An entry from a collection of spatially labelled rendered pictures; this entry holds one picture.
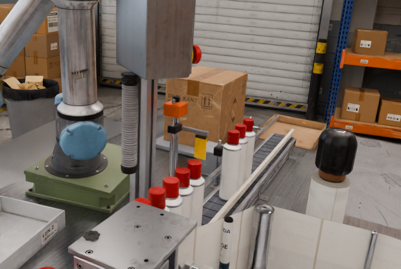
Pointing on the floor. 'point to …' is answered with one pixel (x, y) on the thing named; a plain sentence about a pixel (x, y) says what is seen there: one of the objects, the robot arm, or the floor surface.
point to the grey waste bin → (29, 114)
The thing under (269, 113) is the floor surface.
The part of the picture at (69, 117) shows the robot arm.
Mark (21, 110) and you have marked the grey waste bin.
